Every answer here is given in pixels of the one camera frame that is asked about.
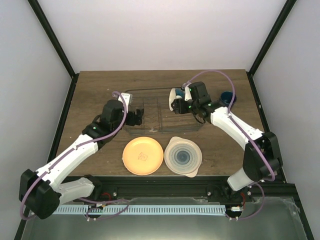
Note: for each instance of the left black frame post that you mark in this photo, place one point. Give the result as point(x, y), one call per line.
point(41, 16)

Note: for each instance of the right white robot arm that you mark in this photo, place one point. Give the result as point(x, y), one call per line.
point(262, 156)

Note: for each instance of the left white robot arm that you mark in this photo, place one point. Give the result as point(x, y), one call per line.
point(43, 190)

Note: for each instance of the orange plastic plate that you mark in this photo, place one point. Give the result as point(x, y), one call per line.
point(142, 156)

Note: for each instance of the black wire dish rack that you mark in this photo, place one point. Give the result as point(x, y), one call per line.
point(157, 117)

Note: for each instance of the dark blue mug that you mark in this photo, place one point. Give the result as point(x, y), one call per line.
point(226, 98)

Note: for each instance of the right black frame post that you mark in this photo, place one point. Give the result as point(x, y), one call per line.
point(276, 27)

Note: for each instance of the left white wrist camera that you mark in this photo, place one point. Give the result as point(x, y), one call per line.
point(125, 98)

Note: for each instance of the cream and teal bowl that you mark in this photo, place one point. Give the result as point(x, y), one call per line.
point(175, 93)

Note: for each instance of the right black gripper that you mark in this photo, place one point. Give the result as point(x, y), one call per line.
point(179, 108)

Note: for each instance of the clear plastic lidded bowl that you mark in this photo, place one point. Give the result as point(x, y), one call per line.
point(183, 157)

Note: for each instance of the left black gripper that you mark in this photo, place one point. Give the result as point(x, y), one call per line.
point(132, 122)

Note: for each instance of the black frame post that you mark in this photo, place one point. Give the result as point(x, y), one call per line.
point(276, 27)
point(41, 16)

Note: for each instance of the light blue slotted cable duct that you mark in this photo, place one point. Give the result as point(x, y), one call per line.
point(203, 210)

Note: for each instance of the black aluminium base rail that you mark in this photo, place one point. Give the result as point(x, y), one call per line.
point(215, 188)

